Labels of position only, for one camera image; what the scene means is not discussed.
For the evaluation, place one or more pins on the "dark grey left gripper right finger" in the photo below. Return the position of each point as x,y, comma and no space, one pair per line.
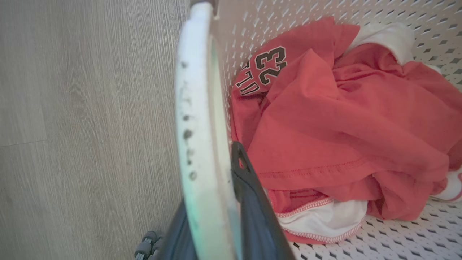
258,216

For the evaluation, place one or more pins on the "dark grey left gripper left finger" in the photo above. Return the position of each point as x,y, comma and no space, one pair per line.
177,238

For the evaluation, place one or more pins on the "white perforated plastic laundry basket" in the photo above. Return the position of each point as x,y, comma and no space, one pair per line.
202,126

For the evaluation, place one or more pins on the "red jersey with number 23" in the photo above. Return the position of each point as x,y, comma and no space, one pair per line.
343,126

